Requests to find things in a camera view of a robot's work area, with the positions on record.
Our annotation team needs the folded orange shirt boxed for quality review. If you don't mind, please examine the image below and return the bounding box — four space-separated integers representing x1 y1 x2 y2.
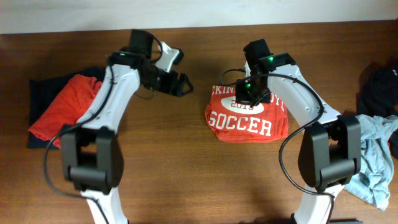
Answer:
28 73 103 149

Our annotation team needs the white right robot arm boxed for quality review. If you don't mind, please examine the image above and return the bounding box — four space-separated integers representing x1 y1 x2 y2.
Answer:
235 39 361 223

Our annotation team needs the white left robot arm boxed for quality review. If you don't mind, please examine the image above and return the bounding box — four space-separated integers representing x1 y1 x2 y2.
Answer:
60 29 193 223

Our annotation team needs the orange t-shirt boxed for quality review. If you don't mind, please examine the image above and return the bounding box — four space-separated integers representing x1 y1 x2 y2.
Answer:
205 85 289 143

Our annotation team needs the black crumpled garment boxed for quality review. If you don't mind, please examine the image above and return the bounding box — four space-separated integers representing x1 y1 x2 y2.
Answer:
356 58 398 159

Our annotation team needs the folded navy garment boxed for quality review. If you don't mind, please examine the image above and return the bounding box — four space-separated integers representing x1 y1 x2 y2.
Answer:
27 66 108 149

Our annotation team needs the light blue crumpled garment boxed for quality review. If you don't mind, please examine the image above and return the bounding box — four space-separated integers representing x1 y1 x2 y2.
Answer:
345 114 397 211

